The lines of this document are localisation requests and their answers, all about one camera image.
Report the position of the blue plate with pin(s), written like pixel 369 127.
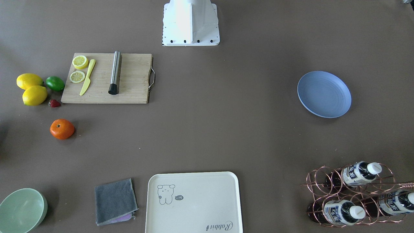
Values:
pixel 324 94

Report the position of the cream rabbit tray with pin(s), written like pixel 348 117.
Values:
pixel 198 202

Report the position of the steel muddler black tip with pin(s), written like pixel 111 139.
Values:
pixel 115 77

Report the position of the bamboo cutting board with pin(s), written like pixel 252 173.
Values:
pixel 133 85

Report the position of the yellow plastic knife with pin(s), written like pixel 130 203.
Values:
pixel 87 80

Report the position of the grey folded cloth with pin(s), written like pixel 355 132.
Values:
pixel 115 202

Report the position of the lemon slice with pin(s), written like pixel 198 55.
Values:
pixel 77 76

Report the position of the lemon half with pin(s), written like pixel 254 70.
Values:
pixel 80 62

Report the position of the orange mandarin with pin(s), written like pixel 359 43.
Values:
pixel 62 129

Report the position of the red strawberry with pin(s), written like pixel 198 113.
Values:
pixel 53 103

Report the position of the green lime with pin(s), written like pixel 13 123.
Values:
pixel 55 83

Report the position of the tea bottle white cap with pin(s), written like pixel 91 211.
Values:
pixel 357 174

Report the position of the whole yellow lemon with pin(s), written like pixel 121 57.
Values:
pixel 28 80
pixel 34 95

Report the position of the mint green bowl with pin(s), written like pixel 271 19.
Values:
pixel 22 211

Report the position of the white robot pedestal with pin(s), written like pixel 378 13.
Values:
pixel 190 23

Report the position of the copper wire bottle rack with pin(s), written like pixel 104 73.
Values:
pixel 385 182

